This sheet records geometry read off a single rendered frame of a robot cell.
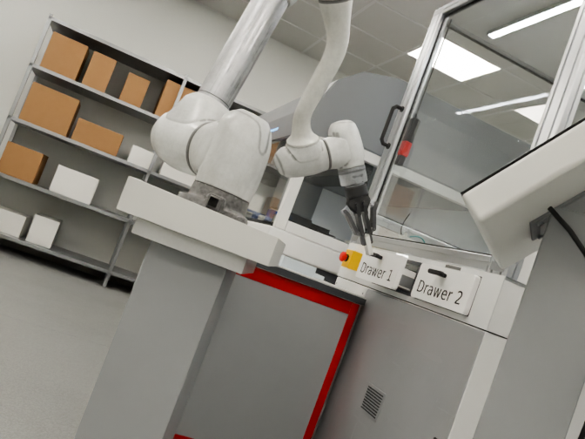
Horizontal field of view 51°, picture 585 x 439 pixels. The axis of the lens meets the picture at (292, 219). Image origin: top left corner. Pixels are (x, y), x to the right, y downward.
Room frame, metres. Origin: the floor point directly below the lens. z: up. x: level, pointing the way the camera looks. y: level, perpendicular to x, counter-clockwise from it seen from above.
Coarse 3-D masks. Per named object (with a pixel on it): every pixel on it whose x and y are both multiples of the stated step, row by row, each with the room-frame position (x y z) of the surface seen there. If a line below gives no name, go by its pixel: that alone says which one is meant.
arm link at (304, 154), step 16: (352, 0) 1.69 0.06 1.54; (336, 16) 1.69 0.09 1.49; (336, 32) 1.73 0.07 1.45; (336, 48) 1.75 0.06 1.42; (320, 64) 1.79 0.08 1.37; (336, 64) 1.78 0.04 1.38; (320, 80) 1.79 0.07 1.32; (304, 96) 1.82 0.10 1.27; (320, 96) 1.82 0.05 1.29; (304, 112) 1.83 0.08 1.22; (304, 128) 1.85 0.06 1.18; (288, 144) 1.88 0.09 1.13; (304, 144) 1.86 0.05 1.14; (320, 144) 1.90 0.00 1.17; (288, 160) 1.88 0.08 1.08; (304, 160) 1.88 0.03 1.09; (320, 160) 1.90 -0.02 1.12; (288, 176) 1.92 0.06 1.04; (304, 176) 1.93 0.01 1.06
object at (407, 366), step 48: (384, 336) 1.98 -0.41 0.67; (432, 336) 1.74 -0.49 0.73; (480, 336) 1.54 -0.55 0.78; (336, 384) 2.18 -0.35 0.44; (384, 384) 1.89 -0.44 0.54; (432, 384) 1.66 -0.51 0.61; (480, 384) 1.54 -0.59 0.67; (336, 432) 2.07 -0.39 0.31; (384, 432) 1.80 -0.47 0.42; (432, 432) 1.60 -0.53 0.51; (576, 432) 1.64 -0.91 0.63
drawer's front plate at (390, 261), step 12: (384, 252) 2.03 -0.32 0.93; (360, 264) 2.16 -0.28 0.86; (372, 264) 2.08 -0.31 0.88; (384, 264) 2.00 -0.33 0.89; (396, 264) 1.92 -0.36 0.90; (360, 276) 2.13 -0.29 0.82; (372, 276) 2.05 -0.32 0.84; (384, 276) 1.97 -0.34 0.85; (396, 276) 1.90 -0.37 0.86; (396, 288) 1.90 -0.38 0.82
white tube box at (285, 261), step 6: (282, 258) 2.19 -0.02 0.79; (288, 258) 2.16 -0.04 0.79; (282, 264) 2.16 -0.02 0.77; (288, 264) 2.16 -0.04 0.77; (294, 264) 2.16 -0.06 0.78; (300, 264) 2.17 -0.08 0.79; (306, 264) 2.17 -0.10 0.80; (294, 270) 2.16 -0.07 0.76; (300, 270) 2.17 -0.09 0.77; (306, 270) 2.17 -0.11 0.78; (312, 270) 2.17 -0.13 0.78; (312, 276) 2.17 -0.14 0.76
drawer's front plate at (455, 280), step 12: (420, 276) 1.87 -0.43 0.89; (432, 276) 1.81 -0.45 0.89; (456, 276) 1.69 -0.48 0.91; (468, 276) 1.64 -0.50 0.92; (420, 288) 1.84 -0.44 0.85; (444, 288) 1.73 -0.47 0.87; (456, 288) 1.67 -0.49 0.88; (468, 288) 1.62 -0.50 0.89; (432, 300) 1.77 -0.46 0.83; (444, 300) 1.71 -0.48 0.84; (468, 300) 1.61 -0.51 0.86; (456, 312) 1.65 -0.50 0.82; (468, 312) 1.62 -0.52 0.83
